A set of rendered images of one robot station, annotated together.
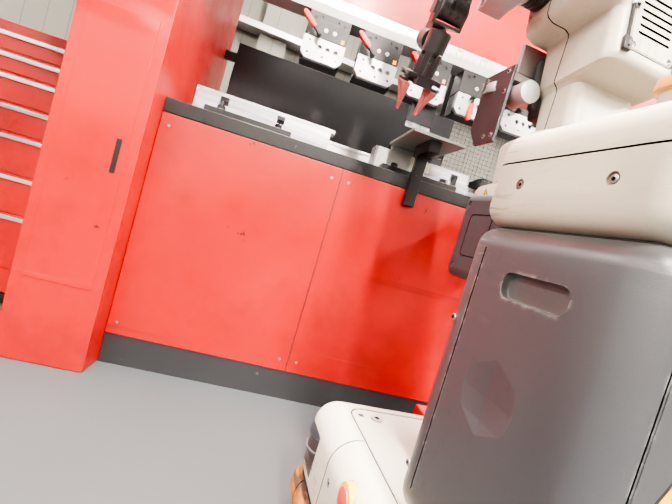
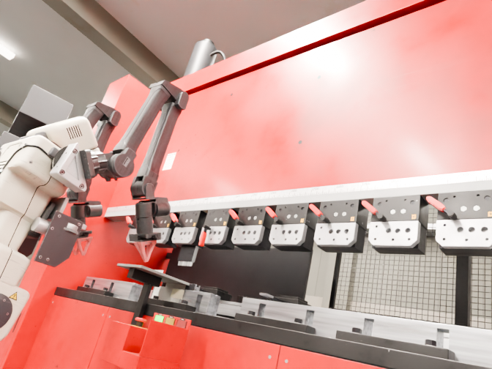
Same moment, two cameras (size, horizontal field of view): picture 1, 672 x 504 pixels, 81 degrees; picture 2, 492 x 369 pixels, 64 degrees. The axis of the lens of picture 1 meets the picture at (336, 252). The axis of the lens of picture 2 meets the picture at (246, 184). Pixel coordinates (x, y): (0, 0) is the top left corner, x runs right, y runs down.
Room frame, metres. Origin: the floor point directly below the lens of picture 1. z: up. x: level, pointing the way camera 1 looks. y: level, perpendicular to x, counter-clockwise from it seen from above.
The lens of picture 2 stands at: (0.64, -1.81, 0.79)
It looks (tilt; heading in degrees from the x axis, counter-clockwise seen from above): 22 degrees up; 56
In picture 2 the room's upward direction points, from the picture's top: 14 degrees clockwise
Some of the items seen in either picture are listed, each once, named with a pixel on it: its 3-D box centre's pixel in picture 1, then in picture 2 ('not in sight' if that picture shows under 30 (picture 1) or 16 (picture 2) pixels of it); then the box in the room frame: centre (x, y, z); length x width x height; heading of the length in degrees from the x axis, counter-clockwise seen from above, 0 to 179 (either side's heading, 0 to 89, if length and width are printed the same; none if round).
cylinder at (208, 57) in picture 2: not in sight; (209, 68); (1.57, 0.38, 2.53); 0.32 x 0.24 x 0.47; 100
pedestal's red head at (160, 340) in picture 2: not in sight; (146, 339); (1.28, -0.53, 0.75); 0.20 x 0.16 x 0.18; 100
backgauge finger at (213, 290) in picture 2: not in sight; (205, 290); (1.69, -0.14, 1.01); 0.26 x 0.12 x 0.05; 10
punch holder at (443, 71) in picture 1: (424, 82); (191, 229); (1.53, -0.14, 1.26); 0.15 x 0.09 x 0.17; 100
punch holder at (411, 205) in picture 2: not in sight; (398, 225); (1.71, -1.12, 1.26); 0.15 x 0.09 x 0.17; 100
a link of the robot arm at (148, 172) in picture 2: not in sight; (159, 143); (1.10, -0.52, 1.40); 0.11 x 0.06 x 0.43; 105
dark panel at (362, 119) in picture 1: (339, 127); (223, 283); (2.00, 0.16, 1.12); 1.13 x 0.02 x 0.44; 100
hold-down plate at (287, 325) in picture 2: not in sight; (271, 324); (1.59, -0.77, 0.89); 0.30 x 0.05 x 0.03; 100
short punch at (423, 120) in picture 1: (420, 117); (187, 255); (1.54, -0.16, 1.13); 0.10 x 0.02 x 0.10; 100
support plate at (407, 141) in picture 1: (424, 144); (154, 274); (1.39, -0.19, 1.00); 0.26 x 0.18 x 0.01; 10
